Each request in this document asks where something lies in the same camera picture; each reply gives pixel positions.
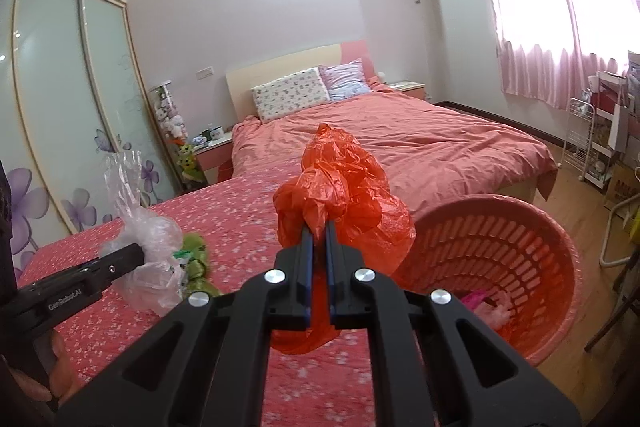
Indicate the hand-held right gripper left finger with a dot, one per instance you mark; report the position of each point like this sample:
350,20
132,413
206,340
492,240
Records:
302,267

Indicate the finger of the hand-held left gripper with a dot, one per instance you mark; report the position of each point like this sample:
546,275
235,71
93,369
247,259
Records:
125,259

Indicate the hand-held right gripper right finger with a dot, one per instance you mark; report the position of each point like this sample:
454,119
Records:
334,267

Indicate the clear plastic bag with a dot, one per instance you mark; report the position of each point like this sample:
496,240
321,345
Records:
145,232

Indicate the green wrapper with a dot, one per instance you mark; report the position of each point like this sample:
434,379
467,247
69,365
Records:
197,257

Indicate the orange plastic bag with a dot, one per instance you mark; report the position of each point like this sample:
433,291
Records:
340,187

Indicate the pink plastic bag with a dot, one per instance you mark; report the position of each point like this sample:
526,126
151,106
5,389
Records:
475,299

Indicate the orange plastic laundry basket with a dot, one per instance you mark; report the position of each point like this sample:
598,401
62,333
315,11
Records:
480,237

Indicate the person's left hand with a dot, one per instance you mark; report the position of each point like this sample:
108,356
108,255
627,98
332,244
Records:
67,372

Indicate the red floral tablecloth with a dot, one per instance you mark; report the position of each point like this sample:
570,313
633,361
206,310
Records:
240,227

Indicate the pink nightstand with cups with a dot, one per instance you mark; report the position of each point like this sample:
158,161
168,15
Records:
212,157

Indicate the stuffed toys stack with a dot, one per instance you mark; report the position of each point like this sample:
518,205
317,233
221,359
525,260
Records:
172,127

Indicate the orange duvet bed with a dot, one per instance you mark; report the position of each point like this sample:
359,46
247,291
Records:
425,142

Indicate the white mug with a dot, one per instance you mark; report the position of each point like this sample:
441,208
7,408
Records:
216,133

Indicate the glass sliding door wardrobe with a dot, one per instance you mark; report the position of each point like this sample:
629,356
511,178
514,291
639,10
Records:
60,107

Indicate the white floral pillow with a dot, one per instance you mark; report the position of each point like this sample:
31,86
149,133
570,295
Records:
290,94

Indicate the pink striped pillow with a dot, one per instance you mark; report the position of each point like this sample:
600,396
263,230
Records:
345,79

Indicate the cream and pink headboard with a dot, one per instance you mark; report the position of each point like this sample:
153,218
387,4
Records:
280,67

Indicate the brown paper bag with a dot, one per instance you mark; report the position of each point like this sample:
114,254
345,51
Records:
620,187

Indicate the white trolley shelf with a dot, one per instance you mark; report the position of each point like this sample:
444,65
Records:
607,127

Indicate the pink curtain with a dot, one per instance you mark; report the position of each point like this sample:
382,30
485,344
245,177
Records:
550,32

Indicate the wall switch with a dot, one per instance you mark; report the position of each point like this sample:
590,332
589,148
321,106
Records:
205,72

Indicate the white tube frame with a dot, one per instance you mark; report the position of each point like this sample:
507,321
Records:
607,237

